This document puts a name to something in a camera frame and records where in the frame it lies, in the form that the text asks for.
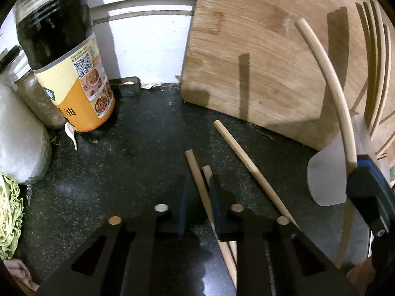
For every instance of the small spice jar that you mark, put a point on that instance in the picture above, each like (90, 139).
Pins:
(37, 98)

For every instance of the wooden cutting board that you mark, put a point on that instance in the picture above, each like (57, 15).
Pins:
(256, 52)

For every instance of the yellow label sauce bottle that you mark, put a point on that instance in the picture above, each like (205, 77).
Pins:
(71, 77)

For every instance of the napa cabbage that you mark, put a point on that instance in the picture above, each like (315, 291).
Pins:
(9, 215)

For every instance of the white capped jar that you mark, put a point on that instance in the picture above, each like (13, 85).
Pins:
(21, 141)

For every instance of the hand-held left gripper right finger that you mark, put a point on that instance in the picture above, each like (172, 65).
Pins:
(216, 209)

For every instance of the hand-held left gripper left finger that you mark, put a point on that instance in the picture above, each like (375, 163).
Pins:
(182, 209)

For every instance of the translucent plastic cup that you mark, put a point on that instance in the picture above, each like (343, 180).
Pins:
(327, 175)

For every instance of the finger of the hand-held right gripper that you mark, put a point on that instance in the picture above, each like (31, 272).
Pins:
(370, 197)

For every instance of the pink cloth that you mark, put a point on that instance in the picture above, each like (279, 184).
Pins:
(21, 274)

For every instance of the small white plastic spoon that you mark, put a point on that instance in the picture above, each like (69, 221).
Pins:
(70, 132)

